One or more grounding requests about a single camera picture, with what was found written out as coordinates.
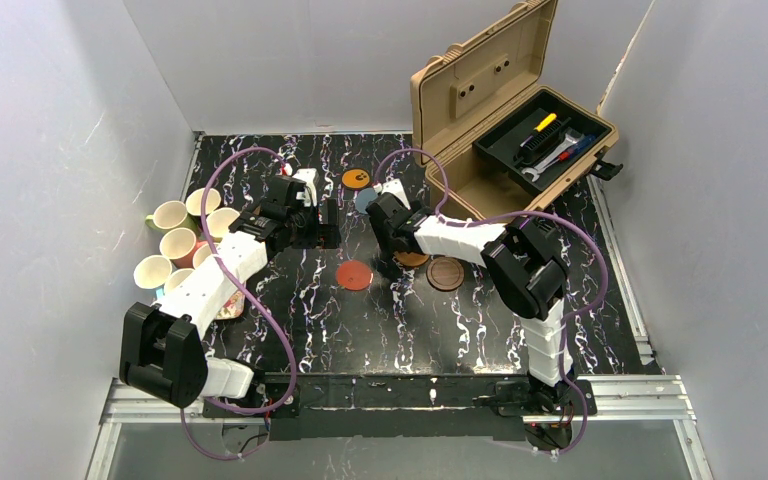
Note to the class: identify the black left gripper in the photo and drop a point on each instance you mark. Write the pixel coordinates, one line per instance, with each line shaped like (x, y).
(321, 226)

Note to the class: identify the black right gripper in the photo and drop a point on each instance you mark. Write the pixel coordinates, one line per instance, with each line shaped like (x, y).
(384, 237)

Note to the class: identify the light wooden coaster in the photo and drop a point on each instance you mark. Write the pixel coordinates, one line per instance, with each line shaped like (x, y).
(411, 260)

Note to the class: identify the red coaster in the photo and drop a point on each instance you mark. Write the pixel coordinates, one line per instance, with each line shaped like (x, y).
(354, 275)

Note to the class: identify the dark walnut coaster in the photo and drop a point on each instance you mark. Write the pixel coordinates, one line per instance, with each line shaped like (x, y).
(445, 274)

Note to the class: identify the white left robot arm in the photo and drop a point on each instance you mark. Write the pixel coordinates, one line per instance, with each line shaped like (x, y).
(162, 352)

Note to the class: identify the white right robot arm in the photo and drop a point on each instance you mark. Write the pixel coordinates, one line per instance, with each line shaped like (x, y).
(524, 266)

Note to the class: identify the blue grey coaster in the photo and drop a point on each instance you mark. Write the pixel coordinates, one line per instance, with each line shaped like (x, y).
(364, 198)

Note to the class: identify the orange smiley coaster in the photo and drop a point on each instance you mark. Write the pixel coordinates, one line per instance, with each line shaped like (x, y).
(356, 179)

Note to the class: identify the yellow mug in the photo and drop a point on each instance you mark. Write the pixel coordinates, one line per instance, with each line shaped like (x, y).
(219, 222)

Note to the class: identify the floral tray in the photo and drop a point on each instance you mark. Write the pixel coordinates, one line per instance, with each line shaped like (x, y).
(233, 308)

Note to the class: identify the black toolbox tray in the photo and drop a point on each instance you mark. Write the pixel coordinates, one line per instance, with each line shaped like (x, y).
(500, 144)

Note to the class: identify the pink mug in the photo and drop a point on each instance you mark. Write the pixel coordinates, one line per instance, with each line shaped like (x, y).
(179, 246)

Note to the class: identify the green mug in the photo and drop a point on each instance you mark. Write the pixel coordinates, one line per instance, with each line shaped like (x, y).
(169, 216)

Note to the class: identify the tan plastic toolbox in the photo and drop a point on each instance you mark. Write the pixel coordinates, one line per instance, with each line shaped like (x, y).
(460, 95)

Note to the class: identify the blue mug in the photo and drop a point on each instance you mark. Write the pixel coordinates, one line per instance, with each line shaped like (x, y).
(152, 273)

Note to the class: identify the silver wrench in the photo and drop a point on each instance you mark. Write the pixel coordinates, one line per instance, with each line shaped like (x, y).
(536, 171)

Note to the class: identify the red blue screwdriver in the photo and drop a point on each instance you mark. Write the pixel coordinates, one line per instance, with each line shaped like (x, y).
(575, 149)

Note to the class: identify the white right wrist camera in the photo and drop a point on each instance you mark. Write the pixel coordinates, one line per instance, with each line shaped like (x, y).
(396, 188)

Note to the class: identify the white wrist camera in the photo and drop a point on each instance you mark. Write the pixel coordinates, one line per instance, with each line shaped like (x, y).
(307, 193)
(396, 188)

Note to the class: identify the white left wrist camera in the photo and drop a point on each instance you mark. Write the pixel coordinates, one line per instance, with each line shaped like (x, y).
(307, 193)

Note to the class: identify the yellow handled screwdriver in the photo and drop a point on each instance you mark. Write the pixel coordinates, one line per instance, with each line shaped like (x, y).
(542, 125)

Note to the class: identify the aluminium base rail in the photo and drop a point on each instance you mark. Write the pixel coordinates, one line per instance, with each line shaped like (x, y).
(408, 427)

